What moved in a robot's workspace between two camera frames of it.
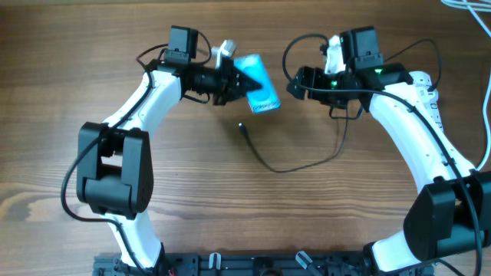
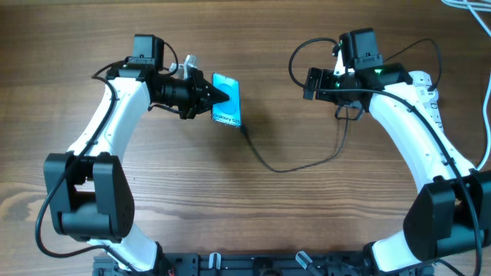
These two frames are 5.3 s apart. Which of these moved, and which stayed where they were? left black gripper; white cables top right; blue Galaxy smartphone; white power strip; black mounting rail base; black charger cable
Moved: blue Galaxy smartphone; left black gripper
Stayed: black mounting rail base; white cables top right; black charger cable; white power strip
